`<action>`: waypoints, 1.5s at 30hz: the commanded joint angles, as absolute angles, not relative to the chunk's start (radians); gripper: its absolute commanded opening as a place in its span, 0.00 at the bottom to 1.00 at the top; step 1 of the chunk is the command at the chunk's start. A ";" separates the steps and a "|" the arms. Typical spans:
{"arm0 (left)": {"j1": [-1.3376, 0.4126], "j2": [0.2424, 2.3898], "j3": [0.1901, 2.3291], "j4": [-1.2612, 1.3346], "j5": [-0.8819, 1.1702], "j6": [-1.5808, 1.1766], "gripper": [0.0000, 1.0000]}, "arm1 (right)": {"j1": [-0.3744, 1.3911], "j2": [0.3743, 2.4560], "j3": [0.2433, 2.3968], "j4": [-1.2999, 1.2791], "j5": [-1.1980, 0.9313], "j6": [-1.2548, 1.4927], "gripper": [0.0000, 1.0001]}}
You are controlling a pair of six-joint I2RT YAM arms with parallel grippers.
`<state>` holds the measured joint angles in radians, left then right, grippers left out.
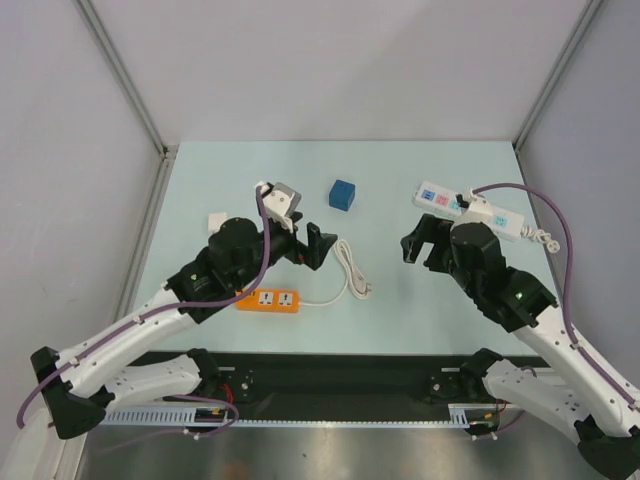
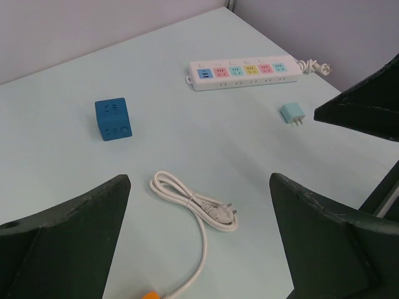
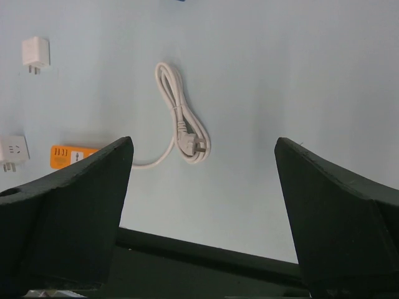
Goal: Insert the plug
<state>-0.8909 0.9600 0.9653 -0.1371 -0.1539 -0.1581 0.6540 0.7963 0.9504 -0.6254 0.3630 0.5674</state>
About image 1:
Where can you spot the white power strip cord plug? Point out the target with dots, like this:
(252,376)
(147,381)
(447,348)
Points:
(542,237)

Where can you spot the white cable duct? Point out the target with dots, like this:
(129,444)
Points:
(208,417)

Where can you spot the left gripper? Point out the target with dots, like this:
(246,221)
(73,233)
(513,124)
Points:
(318,243)

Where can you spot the orange power strip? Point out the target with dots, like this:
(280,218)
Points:
(270,301)

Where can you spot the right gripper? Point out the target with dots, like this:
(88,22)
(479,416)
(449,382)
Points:
(432,239)

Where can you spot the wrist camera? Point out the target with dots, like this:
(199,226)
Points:
(280,202)
(474,209)

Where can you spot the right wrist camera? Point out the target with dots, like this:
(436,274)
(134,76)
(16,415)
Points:
(474,209)

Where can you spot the white charger plug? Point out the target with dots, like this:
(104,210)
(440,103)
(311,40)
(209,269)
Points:
(215,222)

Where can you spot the blue cube adapter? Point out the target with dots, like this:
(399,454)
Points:
(341,195)

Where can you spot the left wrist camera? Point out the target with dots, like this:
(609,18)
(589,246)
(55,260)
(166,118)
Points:
(280,202)

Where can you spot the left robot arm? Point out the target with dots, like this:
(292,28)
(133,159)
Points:
(81,385)

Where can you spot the white power strip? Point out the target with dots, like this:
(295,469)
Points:
(441,201)

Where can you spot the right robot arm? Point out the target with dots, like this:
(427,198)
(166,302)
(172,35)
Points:
(597,419)

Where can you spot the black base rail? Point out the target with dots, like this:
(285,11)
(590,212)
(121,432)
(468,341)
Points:
(363,387)

